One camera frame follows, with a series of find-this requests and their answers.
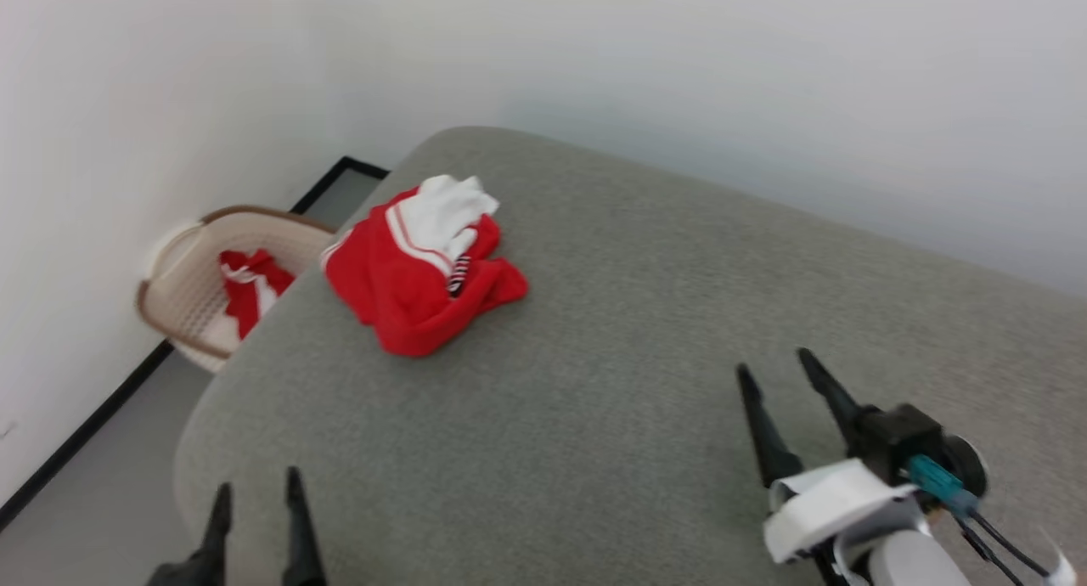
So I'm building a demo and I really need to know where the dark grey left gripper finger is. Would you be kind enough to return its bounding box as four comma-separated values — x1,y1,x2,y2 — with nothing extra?
282,465,328,586
146,482,233,586

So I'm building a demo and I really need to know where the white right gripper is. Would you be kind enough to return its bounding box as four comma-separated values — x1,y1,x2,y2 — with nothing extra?
735,347,931,586

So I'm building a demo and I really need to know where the red and white jersey shirt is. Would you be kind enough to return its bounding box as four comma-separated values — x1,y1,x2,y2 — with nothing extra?
321,174,529,358

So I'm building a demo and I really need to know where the red garment in basket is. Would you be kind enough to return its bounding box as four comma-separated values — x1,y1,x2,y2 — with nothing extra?
219,248,296,341

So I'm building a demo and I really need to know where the beige woven laundry basket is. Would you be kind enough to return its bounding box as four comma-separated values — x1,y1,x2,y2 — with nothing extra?
136,205,338,375

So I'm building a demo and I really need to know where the black baseboard strip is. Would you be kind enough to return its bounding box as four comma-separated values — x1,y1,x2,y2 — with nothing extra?
0,155,390,532

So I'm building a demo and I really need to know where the teal right camera connector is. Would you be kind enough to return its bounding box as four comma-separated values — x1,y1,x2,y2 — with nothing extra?
906,454,979,517

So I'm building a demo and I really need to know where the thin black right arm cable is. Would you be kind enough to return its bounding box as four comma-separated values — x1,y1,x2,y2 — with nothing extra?
951,511,1054,583

